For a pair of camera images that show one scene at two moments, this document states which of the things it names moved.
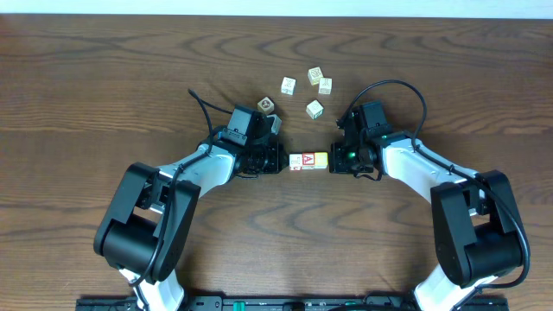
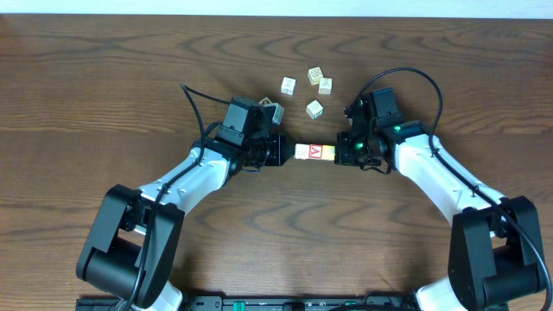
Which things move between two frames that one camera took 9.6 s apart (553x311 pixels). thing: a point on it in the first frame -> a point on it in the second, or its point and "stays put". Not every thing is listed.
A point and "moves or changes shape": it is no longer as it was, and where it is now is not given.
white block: x=325 y=85 stays put
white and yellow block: x=320 y=160 moves or changes shape
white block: x=288 y=85 stays put
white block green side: x=314 y=109 stays put
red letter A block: x=308 y=161 -> x=315 y=151
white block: x=295 y=161 -> x=301 y=151
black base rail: x=276 y=303 stays put
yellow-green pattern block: x=314 y=75 stays put
